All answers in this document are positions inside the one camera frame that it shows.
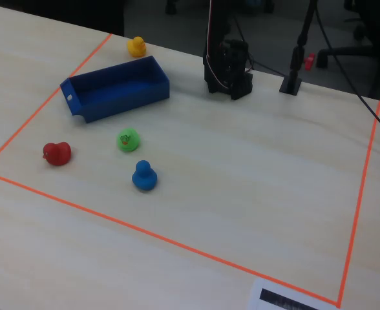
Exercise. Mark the yellow rubber duck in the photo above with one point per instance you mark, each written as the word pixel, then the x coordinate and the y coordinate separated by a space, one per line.
pixel 136 48

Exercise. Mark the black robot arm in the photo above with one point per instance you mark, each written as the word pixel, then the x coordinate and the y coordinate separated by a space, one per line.
pixel 238 68

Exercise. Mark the blue rubber duck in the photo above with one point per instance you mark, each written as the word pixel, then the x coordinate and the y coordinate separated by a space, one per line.
pixel 144 177

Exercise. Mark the green rubber duck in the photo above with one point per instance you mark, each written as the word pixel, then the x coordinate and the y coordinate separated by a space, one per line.
pixel 128 139

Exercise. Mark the blue plastic box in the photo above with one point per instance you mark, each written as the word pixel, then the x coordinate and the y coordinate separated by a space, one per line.
pixel 119 97

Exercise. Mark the red rubber duck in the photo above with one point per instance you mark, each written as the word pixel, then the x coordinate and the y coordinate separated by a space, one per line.
pixel 57 154

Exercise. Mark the orange tape strip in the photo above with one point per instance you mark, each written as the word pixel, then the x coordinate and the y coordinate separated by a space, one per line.
pixel 41 108
pixel 359 200
pixel 161 237

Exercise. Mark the white paper label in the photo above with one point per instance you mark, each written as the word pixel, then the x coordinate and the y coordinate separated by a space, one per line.
pixel 258 290

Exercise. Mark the red clamp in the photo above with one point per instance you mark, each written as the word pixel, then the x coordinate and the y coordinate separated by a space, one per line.
pixel 310 61

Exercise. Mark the black office chair base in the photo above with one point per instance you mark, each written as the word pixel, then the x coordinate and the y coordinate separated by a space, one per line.
pixel 345 51

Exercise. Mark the black camera stand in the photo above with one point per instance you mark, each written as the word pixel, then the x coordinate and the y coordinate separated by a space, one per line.
pixel 291 84

